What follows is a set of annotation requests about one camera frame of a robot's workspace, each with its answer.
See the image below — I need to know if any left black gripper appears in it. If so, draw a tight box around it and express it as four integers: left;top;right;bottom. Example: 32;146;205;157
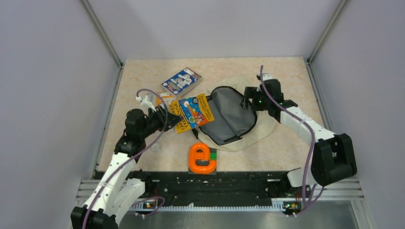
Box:
139;104;183;138

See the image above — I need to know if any yellow treehouse book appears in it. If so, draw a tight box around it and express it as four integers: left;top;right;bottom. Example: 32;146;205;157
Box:
169;94;214;134

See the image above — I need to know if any cream canvas student bag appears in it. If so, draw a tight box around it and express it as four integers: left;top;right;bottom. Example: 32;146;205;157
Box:
192;76;276;152

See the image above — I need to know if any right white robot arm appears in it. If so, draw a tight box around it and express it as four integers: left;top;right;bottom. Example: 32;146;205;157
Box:
240;79;357;197

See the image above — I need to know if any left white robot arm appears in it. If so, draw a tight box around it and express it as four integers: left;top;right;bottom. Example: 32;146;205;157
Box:
70;106;183;229

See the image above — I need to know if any orange book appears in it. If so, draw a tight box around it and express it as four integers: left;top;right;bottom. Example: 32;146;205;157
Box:
155;92;176;107

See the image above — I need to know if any blue white book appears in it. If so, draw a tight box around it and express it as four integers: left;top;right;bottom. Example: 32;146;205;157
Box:
161;67;203;98

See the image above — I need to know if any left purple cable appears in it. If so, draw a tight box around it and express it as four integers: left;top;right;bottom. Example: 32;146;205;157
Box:
81;89;170;229

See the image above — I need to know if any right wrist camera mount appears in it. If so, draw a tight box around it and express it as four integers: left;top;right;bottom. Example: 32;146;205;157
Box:
256;73;273;82

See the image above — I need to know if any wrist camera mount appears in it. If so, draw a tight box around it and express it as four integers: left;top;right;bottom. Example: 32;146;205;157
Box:
136;94;156;112
256;73;273;82

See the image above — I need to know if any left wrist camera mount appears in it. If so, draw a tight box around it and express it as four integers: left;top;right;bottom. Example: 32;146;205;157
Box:
136;94;156;112

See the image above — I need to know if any orange ring toy on bricks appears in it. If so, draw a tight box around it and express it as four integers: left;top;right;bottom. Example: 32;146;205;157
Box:
188;143;217;175

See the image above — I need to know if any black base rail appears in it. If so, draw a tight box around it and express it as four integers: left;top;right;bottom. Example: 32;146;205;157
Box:
127;171;302;207

